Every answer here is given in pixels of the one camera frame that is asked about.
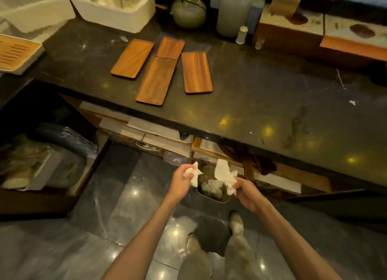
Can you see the person's left hand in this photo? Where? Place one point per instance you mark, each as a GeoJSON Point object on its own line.
{"type": "Point", "coordinates": [178, 183]}

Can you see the person's right hand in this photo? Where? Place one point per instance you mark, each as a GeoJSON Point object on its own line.
{"type": "Point", "coordinates": [249, 196]}

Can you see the wooden tray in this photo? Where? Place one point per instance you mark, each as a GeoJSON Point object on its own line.
{"type": "Point", "coordinates": [132, 58]}
{"type": "Point", "coordinates": [196, 72]}
{"type": "Point", "coordinates": [156, 81]}
{"type": "Point", "coordinates": [170, 48]}

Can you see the person's left forearm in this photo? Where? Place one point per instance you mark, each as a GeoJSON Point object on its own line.
{"type": "Point", "coordinates": [142, 243]}

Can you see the person's right forearm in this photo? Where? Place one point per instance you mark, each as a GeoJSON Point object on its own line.
{"type": "Point", "coordinates": [296, 246]}

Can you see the person's right shoe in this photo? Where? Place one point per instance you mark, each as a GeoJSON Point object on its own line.
{"type": "Point", "coordinates": [236, 224]}

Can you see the person's shoe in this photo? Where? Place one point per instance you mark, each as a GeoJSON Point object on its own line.
{"type": "Point", "coordinates": [193, 243]}
{"type": "Point", "coordinates": [236, 224]}

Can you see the person's left shoe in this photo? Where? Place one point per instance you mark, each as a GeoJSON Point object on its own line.
{"type": "Point", "coordinates": [193, 243]}

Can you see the person's beige trousers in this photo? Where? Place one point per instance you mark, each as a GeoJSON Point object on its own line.
{"type": "Point", "coordinates": [239, 258]}

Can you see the dark marble countertop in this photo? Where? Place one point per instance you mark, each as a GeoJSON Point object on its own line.
{"type": "Point", "coordinates": [257, 89]}

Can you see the clear plastic bag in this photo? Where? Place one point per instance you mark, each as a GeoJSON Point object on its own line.
{"type": "Point", "coordinates": [175, 159]}

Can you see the wooden paddle board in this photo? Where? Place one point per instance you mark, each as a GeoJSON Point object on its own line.
{"type": "Point", "coordinates": [248, 171]}

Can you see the beige waste bin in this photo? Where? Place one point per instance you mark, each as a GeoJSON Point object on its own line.
{"type": "Point", "coordinates": [208, 171]}

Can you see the white foam board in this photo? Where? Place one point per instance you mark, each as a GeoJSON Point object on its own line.
{"type": "Point", "coordinates": [278, 181]}
{"type": "Point", "coordinates": [157, 128]}

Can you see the brown cloth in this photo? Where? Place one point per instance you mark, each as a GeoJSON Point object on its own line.
{"type": "Point", "coordinates": [260, 165]}

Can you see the wooden under-counter shelf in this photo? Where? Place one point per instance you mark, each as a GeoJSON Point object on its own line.
{"type": "Point", "coordinates": [302, 176]}

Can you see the white storage box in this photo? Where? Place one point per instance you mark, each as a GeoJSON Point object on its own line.
{"type": "Point", "coordinates": [66, 171]}

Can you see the grey plastic bag bundle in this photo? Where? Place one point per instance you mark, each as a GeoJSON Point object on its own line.
{"type": "Point", "coordinates": [66, 136]}

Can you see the dark low cabinet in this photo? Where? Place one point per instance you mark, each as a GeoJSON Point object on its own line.
{"type": "Point", "coordinates": [30, 202]}

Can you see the flat brown box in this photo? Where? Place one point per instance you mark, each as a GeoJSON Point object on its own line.
{"type": "Point", "coordinates": [287, 51]}

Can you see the tiny clear shot glass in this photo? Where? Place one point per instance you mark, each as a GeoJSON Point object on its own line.
{"type": "Point", "coordinates": [259, 43]}

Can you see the pale packaged goods bag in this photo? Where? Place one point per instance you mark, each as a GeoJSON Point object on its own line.
{"type": "Point", "coordinates": [21, 162]}

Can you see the small white bottle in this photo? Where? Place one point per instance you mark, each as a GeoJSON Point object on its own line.
{"type": "Point", "coordinates": [242, 35]}

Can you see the round pale green lidded pot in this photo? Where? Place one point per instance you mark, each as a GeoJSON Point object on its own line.
{"type": "Point", "coordinates": [189, 14]}

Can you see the gold metal spoon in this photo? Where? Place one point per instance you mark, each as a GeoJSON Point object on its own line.
{"type": "Point", "coordinates": [163, 7]}

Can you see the clear glass lidded jar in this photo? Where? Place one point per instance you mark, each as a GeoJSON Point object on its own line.
{"type": "Point", "coordinates": [234, 14]}

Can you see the pale blue carton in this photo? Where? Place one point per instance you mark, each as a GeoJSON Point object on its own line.
{"type": "Point", "coordinates": [256, 15]}

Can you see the white and gold-brown gift box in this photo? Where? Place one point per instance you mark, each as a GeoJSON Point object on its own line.
{"type": "Point", "coordinates": [311, 26]}

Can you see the white and orange gift box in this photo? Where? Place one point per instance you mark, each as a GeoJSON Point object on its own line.
{"type": "Point", "coordinates": [353, 44]}

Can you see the small beige box green print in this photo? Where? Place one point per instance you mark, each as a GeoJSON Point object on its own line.
{"type": "Point", "coordinates": [285, 3]}

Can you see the white flat lid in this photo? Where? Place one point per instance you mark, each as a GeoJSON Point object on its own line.
{"type": "Point", "coordinates": [51, 32]}

